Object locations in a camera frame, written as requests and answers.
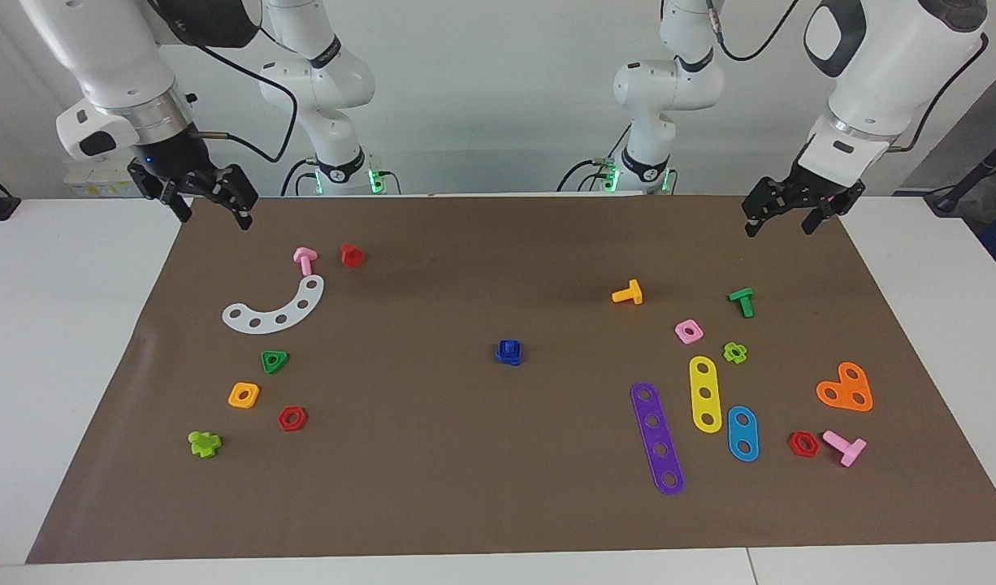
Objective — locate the lime cross nut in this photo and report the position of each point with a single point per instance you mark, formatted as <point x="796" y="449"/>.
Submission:
<point x="742" y="355"/>

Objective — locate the brown table mat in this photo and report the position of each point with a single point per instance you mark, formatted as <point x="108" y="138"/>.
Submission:
<point x="465" y="471"/>

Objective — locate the white box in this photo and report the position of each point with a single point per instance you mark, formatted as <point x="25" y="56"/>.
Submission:
<point x="100" y="183"/>

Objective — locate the blue two-hole plate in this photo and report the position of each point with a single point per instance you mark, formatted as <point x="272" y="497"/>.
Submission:
<point x="742" y="433"/>

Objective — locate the orange three-hole corner plate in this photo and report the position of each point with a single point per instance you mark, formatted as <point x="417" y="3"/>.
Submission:
<point x="845" y="390"/>

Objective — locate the black stand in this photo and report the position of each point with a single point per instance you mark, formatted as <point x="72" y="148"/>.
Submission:
<point x="953" y="195"/>

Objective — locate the green plastic bolt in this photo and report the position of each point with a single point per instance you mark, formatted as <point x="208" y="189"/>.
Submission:
<point x="743" y="302"/>

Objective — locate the pink square nut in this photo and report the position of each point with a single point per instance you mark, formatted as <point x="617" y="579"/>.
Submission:
<point x="698" y="335"/>

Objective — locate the red plastic bolt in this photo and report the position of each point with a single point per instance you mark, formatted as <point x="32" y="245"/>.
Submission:
<point x="352" y="256"/>

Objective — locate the yellow three-hole plate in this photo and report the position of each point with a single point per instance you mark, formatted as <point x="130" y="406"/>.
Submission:
<point x="704" y="380"/>

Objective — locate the orange square nut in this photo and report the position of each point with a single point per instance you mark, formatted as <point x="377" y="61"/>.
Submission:
<point x="232" y="400"/>

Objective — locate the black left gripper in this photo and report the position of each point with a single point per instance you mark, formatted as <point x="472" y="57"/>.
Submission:
<point x="798" y="195"/>

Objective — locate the red hex nut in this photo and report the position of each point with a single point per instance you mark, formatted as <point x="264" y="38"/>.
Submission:
<point x="282" y="419"/>
<point x="815" y="443"/>

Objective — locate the blue square nut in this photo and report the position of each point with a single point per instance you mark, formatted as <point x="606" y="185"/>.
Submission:
<point x="510" y="348"/>

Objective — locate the lime cross-head bolt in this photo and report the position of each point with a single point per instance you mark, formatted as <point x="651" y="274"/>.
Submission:
<point x="204" y="444"/>

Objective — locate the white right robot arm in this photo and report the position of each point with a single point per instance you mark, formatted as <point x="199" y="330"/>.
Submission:
<point x="116" y="57"/>

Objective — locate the purple four-hole plate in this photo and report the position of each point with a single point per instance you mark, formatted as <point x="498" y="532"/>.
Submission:
<point x="649" y="409"/>

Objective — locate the green triangle nut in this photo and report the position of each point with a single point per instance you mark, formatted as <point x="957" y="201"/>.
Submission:
<point x="282" y="357"/>

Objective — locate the white curved five-hole plate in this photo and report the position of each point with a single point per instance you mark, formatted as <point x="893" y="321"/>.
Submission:
<point x="268" y="322"/>

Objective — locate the pink plastic bolt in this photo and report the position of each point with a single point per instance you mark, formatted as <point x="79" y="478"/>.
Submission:
<point x="849" y="449"/>
<point x="305" y="258"/>

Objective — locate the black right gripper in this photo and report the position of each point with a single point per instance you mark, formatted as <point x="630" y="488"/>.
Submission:
<point x="177" y="162"/>

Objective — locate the orange plastic bolt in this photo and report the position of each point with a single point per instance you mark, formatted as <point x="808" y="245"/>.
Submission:
<point x="632" y="292"/>

